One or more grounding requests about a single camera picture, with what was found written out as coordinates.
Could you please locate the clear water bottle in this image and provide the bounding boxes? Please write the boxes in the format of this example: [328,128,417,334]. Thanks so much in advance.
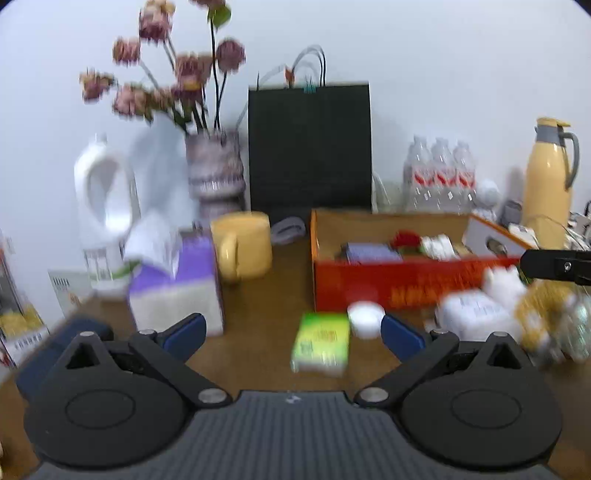
[452,141,477,213]
[404,136,435,213]
[429,137,458,213]

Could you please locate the white power strip with plugs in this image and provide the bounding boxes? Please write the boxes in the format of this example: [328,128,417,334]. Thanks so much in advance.
[566,198,591,251]

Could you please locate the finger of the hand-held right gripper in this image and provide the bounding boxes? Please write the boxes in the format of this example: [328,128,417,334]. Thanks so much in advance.
[519,249,591,285]

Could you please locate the white robot-shaped speaker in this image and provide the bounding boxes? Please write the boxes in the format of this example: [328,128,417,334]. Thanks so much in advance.
[473,180,502,220]

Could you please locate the small grey box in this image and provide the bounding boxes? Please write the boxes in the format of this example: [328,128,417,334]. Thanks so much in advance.
[501,199,522,227]

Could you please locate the green packet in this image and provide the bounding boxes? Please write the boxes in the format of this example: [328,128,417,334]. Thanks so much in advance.
[291,313,352,377]

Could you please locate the purple textured vase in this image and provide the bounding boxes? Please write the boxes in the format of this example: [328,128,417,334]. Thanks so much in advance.
[185,130,247,223]

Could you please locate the white plastic container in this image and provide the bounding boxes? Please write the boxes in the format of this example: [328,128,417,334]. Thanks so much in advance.
[436,291,522,343]

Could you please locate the dark blue case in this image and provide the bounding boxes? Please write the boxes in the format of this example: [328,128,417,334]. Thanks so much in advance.
[16,316,114,398]

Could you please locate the yellow thermos jug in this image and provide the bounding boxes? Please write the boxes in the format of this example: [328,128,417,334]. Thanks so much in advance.
[522,117,580,250]

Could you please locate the white plush toy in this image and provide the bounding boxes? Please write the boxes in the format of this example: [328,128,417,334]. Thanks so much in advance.
[482,267,527,305]

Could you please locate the red yarn flower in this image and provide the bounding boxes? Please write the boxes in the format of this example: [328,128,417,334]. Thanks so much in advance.
[390,231,423,252]

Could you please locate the white detergent jug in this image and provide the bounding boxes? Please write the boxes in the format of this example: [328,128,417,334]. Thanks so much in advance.
[74,134,141,292]

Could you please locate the white cable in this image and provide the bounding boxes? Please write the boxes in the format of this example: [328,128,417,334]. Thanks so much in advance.
[270,217,308,245]

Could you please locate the yellow mug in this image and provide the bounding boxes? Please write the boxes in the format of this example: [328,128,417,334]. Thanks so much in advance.
[211,211,273,283]

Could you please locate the black paper bag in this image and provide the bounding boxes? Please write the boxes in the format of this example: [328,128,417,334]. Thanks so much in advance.
[248,46,374,215]

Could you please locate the yellow goods package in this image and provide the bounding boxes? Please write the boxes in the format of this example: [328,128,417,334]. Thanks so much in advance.
[0,231,49,368]

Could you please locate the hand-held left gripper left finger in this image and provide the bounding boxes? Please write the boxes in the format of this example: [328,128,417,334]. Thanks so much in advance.
[62,312,233,410]

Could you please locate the dried pink flowers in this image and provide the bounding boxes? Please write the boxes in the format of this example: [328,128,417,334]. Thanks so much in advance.
[79,0,246,134]

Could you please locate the glass cup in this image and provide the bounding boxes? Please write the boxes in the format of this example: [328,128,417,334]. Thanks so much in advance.
[382,181,407,213]

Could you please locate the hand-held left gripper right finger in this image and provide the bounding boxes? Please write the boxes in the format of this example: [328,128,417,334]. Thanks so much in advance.
[355,313,526,410]

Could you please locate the purple tissue pack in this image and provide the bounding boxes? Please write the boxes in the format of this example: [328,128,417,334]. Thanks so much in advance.
[124,212,226,337]

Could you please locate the orange cardboard box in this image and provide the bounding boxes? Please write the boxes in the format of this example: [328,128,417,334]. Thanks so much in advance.
[310,209,539,313]

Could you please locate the yellow plush toy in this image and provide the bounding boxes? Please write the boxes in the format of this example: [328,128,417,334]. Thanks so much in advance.
[515,281,578,366]

